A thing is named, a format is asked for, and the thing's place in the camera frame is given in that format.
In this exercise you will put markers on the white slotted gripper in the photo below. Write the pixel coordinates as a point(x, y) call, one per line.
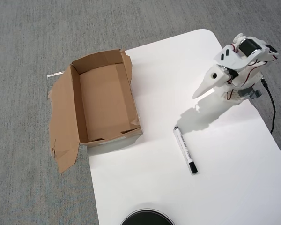
point(212, 77)

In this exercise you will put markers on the white marker pen black cap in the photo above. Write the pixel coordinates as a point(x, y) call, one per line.
point(184, 147)

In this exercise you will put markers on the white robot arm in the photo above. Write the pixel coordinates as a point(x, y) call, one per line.
point(260, 53)

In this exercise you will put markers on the open brown cardboard box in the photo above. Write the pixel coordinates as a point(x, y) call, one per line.
point(93, 93)

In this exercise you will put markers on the grey table clamp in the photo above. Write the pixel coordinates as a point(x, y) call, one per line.
point(256, 94)

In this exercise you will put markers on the black round disc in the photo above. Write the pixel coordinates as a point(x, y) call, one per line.
point(146, 218)

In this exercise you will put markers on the white paper strip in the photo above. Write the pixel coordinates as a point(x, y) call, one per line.
point(55, 74)

